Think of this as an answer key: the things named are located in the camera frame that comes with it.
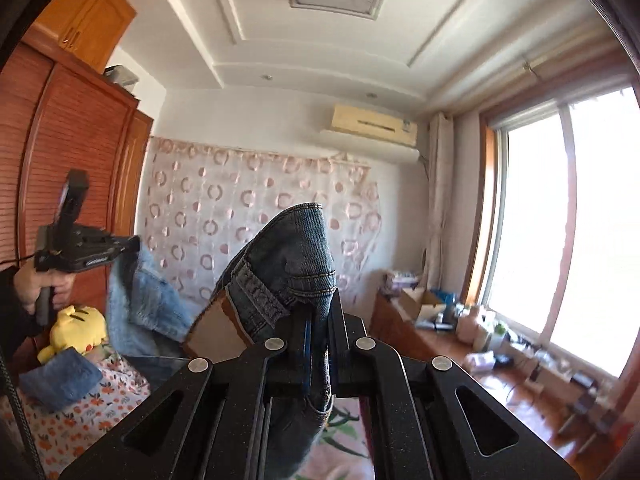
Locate low wooden cabinet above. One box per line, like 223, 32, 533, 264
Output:
370, 290, 640, 463

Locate open cardboard box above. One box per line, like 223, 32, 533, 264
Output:
397, 287, 447, 327

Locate floral blanket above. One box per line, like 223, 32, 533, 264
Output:
300, 400, 372, 480

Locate grey box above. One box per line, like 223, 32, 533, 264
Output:
103, 65, 139, 94

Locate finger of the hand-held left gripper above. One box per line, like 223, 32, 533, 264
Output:
107, 234, 142, 263

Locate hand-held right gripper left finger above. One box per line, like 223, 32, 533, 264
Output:
59, 309, 315, 480

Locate person's left hand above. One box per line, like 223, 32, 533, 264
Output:
14, 259, 75, 311

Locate circle patterned wall cloth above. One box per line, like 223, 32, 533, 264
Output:
142, 136, 384, 312

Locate wall air conditioner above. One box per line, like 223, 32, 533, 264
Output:
320, 104, 421, 165

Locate slatted wooden wardrobe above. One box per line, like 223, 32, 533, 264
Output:
0, 40, 154, 372

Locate window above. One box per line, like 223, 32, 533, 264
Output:
480, 87, 640, 377

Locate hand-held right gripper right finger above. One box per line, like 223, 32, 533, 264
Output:
325, 305, 583, 480

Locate white plastic jug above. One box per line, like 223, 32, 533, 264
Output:
457, 306, 482, 345

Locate blue denim pants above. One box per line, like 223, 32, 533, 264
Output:
107, 203, 342, 480

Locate stack of papers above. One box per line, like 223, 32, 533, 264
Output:
384, 270, 422, 294

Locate wooden overhead cabinet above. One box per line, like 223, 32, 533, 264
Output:
22, 0, 137, 74

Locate orange print bed sheet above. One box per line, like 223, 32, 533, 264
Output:
0, 350, 152, 480

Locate dark blue folded cloth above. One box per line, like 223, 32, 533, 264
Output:
19, 347, 104, 414

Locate black braided cable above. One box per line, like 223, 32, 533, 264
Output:
0, 345, 47, 480

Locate yellow plush toy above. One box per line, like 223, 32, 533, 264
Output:
37, 305, 109, 367

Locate beige window curtain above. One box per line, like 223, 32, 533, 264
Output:
424, 112, 457, 322

